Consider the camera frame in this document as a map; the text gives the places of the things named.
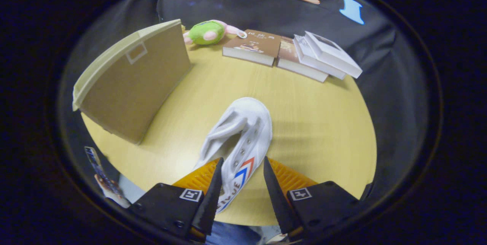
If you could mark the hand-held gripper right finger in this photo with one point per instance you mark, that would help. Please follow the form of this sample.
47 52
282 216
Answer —
277 203

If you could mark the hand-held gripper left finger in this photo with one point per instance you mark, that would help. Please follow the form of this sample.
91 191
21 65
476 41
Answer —
211 207

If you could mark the green pink plush toy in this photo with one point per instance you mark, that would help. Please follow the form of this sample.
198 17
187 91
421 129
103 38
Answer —
207 32

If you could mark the white book with dark picture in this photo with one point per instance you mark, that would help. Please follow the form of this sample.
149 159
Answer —
331 53

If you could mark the person's leg in jeans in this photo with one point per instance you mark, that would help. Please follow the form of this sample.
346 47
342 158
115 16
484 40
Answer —
232 235

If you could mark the beige fabric storage box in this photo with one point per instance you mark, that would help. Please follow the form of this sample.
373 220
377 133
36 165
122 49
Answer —
133 89

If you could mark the white canvas shoe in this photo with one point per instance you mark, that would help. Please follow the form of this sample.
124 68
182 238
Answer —
247 123

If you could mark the dark patterned object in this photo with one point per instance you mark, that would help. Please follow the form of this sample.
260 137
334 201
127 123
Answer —
97 165

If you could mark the black backdrop cloth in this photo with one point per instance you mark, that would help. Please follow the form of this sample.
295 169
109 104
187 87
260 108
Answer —
266 13

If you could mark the tan brown thick book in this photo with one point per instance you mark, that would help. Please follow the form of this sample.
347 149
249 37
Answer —
287 53

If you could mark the white patterned book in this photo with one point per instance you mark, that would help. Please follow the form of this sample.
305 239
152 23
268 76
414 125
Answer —
308 56

